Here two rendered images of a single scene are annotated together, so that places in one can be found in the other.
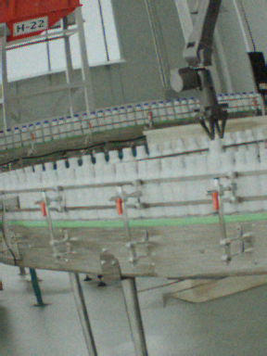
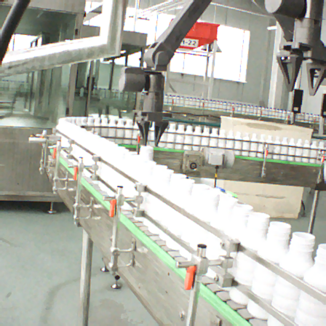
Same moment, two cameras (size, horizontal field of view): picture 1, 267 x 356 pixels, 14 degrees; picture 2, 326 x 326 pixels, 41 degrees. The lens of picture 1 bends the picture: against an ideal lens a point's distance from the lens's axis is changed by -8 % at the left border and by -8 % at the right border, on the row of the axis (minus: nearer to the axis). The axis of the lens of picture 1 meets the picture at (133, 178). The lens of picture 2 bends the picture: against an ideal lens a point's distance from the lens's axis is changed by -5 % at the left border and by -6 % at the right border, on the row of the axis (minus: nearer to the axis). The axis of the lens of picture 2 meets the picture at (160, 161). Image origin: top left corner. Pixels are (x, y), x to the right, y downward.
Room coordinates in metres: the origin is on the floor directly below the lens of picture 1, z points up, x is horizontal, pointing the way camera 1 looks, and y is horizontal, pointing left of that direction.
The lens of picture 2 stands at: (1.94, -0.52, 1.35)
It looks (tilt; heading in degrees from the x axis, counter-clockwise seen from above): 8 degrees down; 11
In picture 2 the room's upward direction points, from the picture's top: 6 degrees clockwise
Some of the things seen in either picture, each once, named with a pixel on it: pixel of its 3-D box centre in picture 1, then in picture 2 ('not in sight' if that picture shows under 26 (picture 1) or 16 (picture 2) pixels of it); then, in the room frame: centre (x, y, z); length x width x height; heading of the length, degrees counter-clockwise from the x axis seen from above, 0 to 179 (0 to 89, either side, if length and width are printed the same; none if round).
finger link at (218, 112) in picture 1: (214, 122); (152, 129); (3.20, -0.25, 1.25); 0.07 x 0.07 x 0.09; 35
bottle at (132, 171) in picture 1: (134, 189); (102, 161); (3.53, 0.00, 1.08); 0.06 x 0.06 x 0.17
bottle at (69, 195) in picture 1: (73, 194); (81, 148); (3.82, 0.20, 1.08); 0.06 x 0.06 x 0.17
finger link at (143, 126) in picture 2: (212, 123); (150, 129); (3.20, -0.24, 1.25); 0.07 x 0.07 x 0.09; 35
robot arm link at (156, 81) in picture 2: (201, 79); (152, 83); (3.20, -0.23, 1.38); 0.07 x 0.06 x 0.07; 124
